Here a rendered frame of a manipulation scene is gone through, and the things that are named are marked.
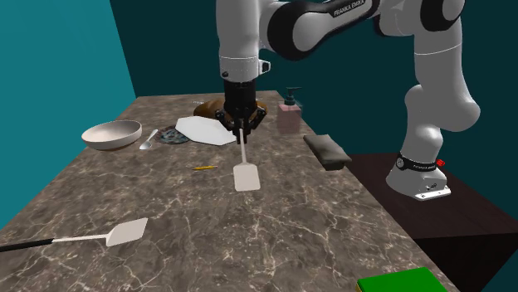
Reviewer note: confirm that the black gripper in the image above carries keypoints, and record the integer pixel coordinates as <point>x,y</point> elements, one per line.
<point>240,97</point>

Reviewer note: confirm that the small white spatula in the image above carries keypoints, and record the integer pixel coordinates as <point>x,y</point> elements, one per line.
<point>247,178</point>

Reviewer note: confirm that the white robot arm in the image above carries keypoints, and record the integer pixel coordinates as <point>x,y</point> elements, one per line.
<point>433,81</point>

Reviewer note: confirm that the brown round bowl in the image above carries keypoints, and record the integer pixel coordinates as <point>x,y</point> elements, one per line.
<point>208,108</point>

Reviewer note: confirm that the white angular plate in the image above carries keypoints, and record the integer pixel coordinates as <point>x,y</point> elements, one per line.
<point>204,130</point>

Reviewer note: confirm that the pink soap dispenser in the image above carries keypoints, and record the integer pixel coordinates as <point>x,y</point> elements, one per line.
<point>289,117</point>

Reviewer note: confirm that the yellow pencil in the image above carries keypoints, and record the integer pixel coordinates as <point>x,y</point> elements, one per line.
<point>204,167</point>

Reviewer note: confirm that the dark patterned round plate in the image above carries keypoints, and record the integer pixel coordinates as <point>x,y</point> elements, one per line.
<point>168,136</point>

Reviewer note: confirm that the dark grey rectangular block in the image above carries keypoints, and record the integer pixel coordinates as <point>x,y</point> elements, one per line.
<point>327,151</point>

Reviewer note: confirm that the silver spoon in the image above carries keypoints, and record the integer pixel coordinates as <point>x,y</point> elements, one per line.
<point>145,144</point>

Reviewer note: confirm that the white bowl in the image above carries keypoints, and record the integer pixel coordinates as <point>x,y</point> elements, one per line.
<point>111,133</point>

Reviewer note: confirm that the green book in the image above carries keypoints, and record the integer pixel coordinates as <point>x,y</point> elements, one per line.
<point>400,282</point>

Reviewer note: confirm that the dark robot stand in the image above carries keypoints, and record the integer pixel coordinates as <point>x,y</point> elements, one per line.
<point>453,226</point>

